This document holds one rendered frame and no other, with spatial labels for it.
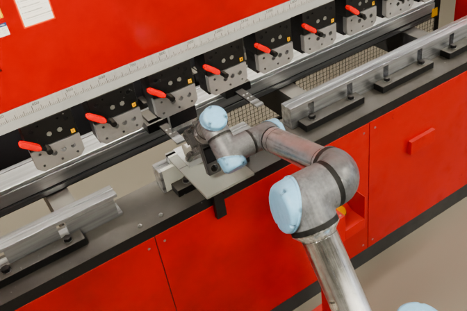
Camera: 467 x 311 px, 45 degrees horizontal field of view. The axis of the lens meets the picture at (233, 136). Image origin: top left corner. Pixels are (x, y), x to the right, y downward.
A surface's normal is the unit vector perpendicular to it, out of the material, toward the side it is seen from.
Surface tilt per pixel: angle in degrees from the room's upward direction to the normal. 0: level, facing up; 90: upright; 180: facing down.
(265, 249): 90
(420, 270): 0
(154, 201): 0
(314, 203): 56
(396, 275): 0
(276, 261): 90
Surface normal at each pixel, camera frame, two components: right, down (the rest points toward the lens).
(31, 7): 0.54, 0.43
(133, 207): -0.13, -0.81
